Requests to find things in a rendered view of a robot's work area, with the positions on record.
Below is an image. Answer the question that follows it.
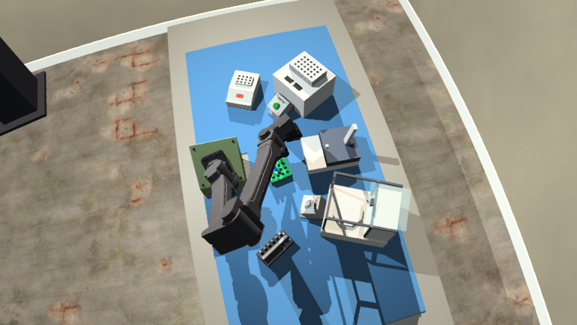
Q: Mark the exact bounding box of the blue bench mat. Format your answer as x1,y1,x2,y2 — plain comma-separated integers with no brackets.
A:
185,25,426,325

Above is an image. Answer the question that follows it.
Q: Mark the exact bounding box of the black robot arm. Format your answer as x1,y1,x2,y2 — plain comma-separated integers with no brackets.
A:
201,114,302,255

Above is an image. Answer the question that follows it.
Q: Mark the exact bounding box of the green tube rack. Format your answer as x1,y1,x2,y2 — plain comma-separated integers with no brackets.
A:
271,157,293,186

